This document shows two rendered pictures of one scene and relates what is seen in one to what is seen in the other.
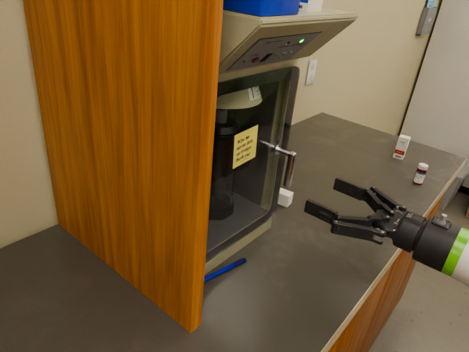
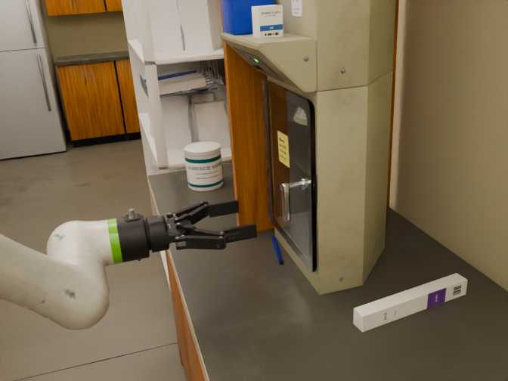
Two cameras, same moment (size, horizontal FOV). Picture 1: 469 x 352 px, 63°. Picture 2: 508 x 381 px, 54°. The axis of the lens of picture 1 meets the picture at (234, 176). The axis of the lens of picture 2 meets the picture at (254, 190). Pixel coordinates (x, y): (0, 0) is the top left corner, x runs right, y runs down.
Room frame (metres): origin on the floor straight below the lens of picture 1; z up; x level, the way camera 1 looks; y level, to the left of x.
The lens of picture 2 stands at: (1.37, -0.97, 1.61)
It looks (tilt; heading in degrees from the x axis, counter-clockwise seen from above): 22 degrees down; 128
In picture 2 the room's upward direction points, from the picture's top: 4 degrees counter-clockwise
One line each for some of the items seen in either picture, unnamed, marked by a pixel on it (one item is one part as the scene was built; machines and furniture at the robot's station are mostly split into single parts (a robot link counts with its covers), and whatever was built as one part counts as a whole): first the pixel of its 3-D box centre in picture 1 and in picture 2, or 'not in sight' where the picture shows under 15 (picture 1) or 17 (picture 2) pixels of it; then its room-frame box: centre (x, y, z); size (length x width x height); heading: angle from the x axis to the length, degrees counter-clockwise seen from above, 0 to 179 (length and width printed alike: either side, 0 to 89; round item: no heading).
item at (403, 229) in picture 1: (396, 225); (170, 230); (0.64, -0.33, 1.14); 0.09 x 0.08 x 0.07; 53
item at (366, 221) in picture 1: (360, 223); (192, 218); (0.64, -0.26, 1.14); 0.11 x 0.01 x 0.04; 95
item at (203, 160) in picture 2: not in sight; (203, 165); (0.17, 0.29, 1.02); 0.13 x 0.13 x 0.15
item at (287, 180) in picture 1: (284, 166); (292, 199); (0.81, -0.11, 1.17); 0.05 x 0.03 x 0.10; 53
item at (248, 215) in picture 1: (247, 166); (288, 172); (0.75, -0.03, 1.19); 0.30 x 0.01 x 0.40; 143
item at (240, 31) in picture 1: (285, 40); (263, 59); (0.72, -0.06, 1.46); 0.32 x 0.12 x 0.10; 143
